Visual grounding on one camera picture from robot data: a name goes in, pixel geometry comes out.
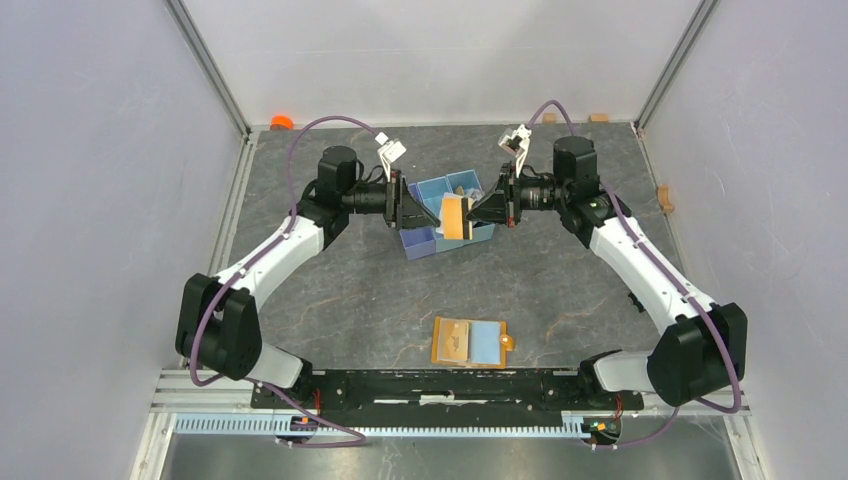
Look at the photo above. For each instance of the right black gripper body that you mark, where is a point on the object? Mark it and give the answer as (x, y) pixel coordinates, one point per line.
(513, 190)

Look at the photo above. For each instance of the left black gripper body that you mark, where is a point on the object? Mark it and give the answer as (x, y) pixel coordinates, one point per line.
(393, 204)

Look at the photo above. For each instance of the stack of credit cards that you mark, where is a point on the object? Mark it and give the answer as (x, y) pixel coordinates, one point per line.
(473, 194)

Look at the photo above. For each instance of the light blue bin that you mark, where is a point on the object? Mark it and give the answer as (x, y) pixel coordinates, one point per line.
(480, 231)
(432, 192)

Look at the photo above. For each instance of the gold striped credit card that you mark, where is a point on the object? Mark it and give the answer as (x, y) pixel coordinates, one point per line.
(453, 216)

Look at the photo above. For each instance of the orange leather card holder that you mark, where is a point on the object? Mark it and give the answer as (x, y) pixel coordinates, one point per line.
(490, 344)

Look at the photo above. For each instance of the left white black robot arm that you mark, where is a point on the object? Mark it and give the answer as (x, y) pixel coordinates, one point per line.
(218, 325)

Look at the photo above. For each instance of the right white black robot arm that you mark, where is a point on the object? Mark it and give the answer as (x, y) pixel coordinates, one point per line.
(700, 355)

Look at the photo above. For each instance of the purple plastic bin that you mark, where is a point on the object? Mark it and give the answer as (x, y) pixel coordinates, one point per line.
(417, 243)

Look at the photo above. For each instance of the left wooden block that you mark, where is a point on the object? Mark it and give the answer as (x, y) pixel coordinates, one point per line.
(549, 118)

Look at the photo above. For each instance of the orange round cap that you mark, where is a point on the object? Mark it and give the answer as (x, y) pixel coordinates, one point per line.
(281, 122)

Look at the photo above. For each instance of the curved wooden piece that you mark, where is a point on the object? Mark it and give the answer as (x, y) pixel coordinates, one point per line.
(664, 199)

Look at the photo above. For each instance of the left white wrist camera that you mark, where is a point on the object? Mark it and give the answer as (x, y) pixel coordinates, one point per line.
(389, 151)

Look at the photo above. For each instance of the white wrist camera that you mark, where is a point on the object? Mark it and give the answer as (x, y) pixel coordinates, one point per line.
(516, 142)
(389, 151)

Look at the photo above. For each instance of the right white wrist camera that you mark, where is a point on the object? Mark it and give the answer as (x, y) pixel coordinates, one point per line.
(516, 142)

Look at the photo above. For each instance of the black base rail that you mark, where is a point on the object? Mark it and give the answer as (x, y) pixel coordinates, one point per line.
(433, 398)

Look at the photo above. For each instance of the white slotted cable duct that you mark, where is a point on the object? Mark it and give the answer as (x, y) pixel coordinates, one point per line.
(287, 425)

